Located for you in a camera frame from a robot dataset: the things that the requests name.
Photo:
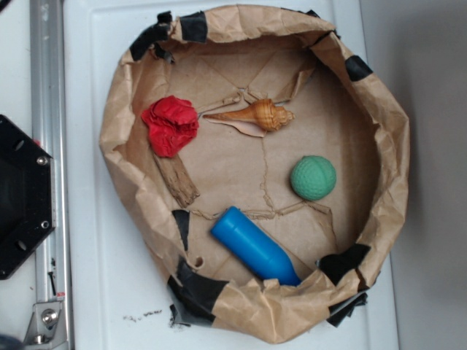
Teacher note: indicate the green dimpled ball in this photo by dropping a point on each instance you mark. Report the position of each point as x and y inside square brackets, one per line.
[313, 177]

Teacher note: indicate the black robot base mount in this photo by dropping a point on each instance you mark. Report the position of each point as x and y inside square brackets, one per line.
[26, 197]

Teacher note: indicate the crumpled red paper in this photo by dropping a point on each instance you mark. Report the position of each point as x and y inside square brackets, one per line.
[172, 123]

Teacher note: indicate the brown paper bag bin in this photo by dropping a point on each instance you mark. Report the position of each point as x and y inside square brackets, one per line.
[224, 59]

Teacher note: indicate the brown wood piece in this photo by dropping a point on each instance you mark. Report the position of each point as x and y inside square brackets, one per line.
[177, 179]

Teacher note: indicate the orange spiral seashell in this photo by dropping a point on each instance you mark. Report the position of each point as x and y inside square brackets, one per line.
[256, 120]

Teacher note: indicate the metal corner bracket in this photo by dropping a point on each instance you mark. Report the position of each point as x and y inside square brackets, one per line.
[47, 327]

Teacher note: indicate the white plastic tray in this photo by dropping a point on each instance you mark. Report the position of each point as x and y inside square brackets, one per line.
[120, 301]

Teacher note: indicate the aluminium extrusion rail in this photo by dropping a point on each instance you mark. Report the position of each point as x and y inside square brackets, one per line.
[52, 257]

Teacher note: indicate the blue plastic bottle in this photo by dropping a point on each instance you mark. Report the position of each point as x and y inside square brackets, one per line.
[260, 253]

